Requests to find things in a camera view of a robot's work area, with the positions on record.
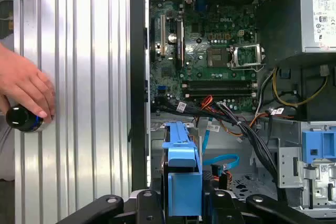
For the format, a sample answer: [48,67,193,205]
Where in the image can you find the orange red wire bundle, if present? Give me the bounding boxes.
[201,94,219,110]

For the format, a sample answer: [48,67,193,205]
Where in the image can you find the person's hand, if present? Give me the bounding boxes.
[0,41,56,125]

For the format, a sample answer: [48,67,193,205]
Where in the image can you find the dark square chipset chip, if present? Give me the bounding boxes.
[206,47,228,68]

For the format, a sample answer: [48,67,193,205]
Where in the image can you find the black RAM slots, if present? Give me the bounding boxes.
[182,79,258,99]

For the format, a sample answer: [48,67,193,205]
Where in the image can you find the silver metal drive cage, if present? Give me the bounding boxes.
[277,121,336,210]

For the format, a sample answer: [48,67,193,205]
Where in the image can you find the hard disk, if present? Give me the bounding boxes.
[161,121,203,224]

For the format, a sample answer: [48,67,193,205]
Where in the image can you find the green Dell motherboard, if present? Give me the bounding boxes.
[149,0,259,114]

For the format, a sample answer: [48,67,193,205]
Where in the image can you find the yellow power wire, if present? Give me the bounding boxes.
[272,67,329,107]

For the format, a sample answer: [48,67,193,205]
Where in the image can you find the black connector orange disk wire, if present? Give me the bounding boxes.
[211,164,234,190]

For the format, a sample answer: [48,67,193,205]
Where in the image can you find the beige expansion slot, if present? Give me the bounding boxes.
[159,14,166,57]

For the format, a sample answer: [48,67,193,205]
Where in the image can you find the blue flat disk wire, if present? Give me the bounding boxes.
[202,154,240,173]

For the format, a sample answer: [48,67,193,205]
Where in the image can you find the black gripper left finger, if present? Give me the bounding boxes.
[56,189,165,224]

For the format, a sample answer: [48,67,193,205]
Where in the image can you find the round black tool blue ring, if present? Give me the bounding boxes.
[5,104,45,133]

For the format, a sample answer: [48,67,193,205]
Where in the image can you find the black wire bundle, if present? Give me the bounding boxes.
[153,100,287,201]

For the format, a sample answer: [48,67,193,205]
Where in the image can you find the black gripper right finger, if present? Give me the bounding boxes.
[207,190,320,224]

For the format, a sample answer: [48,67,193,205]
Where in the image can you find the black open PC case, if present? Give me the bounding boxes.
[130,0,336,224]

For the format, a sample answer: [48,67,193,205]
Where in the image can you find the grey power supply unit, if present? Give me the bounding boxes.
[300,0,336,54]

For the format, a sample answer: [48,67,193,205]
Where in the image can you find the CPU socket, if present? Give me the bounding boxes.
[230,45,266,70]

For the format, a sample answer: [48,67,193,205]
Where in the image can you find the blue drive cage latch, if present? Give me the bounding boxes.
[301,126,336,165]

